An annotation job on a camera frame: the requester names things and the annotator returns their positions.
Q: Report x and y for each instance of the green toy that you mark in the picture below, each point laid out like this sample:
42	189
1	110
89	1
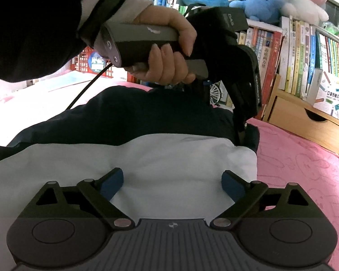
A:
333	28

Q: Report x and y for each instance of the white plush toy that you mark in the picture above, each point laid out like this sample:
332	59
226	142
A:
305	11

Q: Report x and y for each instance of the navy and white jacket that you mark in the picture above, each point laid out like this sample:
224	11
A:
158	158

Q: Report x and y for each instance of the person's left hand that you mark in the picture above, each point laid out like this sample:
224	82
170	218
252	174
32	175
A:
163	66

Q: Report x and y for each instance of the wooden drawer organizer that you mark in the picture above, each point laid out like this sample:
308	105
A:
293	118

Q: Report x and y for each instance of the red plastic crate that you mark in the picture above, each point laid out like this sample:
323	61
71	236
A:
84	62

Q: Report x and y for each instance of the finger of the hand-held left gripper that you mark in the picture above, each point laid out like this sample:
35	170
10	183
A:
202	91
240	129

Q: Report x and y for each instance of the person's left forearm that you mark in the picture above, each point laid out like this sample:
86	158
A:
31	19

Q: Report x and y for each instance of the pink rabbit-print blanket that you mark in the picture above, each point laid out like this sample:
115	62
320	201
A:
299	175

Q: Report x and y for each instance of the row of tall books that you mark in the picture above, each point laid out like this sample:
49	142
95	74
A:
268	62

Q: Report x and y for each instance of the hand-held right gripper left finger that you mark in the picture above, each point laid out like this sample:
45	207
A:
113	183

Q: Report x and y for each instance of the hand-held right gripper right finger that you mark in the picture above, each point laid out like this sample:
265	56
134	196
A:
233	185

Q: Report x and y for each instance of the black model bicycle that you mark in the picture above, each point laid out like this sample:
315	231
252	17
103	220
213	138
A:
217	94

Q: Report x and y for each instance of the white patterned box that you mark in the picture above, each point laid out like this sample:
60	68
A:
333	98

